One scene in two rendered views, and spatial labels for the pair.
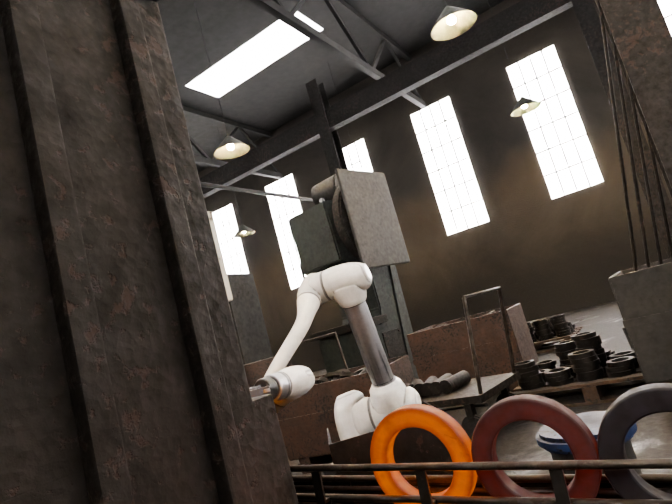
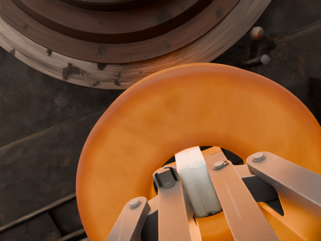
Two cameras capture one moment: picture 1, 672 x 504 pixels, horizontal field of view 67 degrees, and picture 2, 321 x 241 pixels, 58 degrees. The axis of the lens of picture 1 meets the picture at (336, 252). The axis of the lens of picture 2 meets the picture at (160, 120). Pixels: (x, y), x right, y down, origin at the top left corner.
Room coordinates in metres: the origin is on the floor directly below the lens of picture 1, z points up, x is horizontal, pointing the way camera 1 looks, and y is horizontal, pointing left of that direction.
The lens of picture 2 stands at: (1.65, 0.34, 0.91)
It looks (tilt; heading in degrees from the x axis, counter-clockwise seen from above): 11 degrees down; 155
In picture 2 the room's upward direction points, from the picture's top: 22 degrees counter-clockwise
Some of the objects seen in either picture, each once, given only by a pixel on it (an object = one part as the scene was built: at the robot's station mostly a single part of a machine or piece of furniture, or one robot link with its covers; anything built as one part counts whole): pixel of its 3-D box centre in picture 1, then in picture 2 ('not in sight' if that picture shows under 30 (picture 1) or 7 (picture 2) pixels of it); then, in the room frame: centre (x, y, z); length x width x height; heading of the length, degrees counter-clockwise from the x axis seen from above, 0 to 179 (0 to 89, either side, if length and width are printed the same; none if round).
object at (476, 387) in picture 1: (433, 370); not in sight; (3.96, -0.47, 0.48); 1.18 x 0.65 x 0.96; 50
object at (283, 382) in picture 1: (275, 387); not in sight; (1.69, 0.31, 0.83); 0.09 x 0.06 x 0.09; 60
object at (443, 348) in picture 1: (475, 353); not in sight; (5.33, -1.10, 0.38); 1.03 x 0.83 x 0.75; 63
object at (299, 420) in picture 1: (352, 410); not in sight; (4.18, 0.21, 0.33); 0.93 x 0.73 x 0.66; 67
